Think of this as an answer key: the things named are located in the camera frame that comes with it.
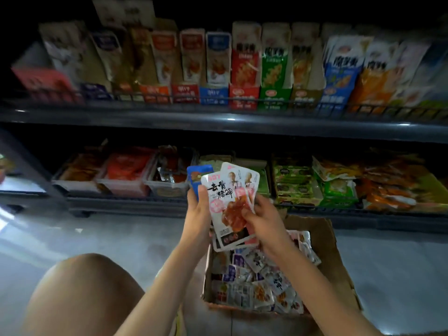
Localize person's left hand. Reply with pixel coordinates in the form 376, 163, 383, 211
178, 184, 214, 252

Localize person's right hand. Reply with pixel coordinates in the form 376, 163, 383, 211
241, 194, 295, 262

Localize handful of red white packets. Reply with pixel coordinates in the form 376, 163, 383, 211
202, 162, 261, 252

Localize handful of blue snack packets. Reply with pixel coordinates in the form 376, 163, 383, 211
186, 164, 215, 202

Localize brown cardboard box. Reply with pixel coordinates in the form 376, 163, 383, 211
202, 215, 364, 321

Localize grey metal store shelf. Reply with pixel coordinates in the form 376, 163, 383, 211
0, 0, 448, 235

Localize pink white display carton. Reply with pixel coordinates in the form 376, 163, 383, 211
10, 42, 77, 104

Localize person's left forearm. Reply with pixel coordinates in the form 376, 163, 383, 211
133, 241, 211, 336

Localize person's right forearm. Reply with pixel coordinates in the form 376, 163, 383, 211
269, 248, 382, 336

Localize person's left shoe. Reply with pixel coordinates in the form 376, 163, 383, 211
170, 308, 187, 336

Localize person's left leg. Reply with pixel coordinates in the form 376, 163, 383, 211
24, 253, 148, 336

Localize clear plastic tray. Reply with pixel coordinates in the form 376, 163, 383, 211
52, 147, 107, 195
143, 147, 197, 200
94, 147, 156, 199

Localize green orange display carton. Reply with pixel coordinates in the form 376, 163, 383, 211
234, 159, 270, 196

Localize green snack packets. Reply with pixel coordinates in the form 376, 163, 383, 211
318, 175, 359, 207

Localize pile of red snack packets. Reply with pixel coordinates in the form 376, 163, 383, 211
105, 149, 155, 182

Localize pile of orange yellow packets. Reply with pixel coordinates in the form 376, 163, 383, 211
311, 156, 435, 210

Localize dark orange snack packs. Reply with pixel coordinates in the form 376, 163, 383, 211
59, 150, 106, 182

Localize lime green display tray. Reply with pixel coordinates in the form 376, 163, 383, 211
406, 171, 448, 214

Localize row of snack display cartons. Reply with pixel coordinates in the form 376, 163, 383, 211
38, 0, 448, 123

